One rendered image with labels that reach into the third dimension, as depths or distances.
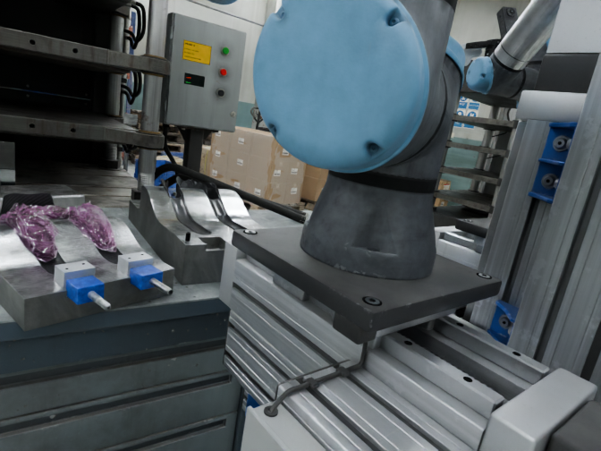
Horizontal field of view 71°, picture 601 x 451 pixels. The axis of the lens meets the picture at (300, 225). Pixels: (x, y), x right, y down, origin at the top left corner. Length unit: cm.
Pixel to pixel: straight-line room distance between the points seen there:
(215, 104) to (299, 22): 152
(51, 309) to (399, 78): 65
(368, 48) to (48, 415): 89
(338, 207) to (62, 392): 71
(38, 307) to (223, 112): 123
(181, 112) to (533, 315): 147
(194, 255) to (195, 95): 97
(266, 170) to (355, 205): 449
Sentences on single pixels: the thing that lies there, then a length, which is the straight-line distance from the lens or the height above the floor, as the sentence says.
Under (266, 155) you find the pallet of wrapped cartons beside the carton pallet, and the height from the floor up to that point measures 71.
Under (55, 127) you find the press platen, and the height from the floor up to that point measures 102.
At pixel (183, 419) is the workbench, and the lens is 111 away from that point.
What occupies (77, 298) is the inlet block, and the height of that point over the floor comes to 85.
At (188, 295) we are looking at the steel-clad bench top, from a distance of 88.
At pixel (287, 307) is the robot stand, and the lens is 50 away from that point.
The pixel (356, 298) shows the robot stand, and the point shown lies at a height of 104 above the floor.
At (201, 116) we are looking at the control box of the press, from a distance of 178.
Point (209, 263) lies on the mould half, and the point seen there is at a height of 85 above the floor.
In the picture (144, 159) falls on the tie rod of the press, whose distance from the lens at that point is 160.
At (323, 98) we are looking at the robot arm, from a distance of 28.
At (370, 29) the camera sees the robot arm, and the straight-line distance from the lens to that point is 27.
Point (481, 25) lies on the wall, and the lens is 815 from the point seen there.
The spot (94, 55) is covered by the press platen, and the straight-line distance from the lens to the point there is 162.
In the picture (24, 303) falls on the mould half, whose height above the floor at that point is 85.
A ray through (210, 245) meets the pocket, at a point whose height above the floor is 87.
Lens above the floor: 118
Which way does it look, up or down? 14 degrees down
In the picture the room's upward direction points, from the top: 10 degrees clockwise
